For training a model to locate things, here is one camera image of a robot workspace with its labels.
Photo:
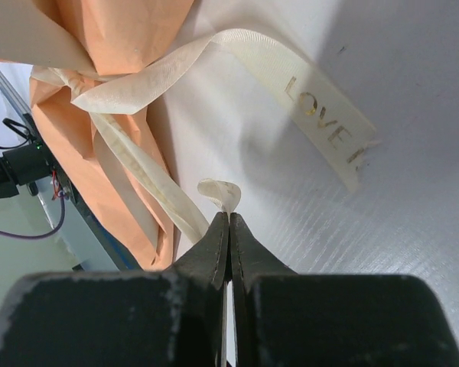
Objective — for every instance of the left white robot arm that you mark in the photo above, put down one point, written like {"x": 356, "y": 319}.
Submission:
{"x": 23, "y": 166}

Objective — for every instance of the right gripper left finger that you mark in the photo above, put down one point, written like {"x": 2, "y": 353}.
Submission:
{"x": 174, "y": 317}

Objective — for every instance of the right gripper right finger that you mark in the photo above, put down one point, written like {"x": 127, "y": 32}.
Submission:
{"x": 283, "y": 318}

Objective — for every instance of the orange beige wrapping paper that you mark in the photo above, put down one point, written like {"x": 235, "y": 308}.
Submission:
{"x": 96, "y": 69}

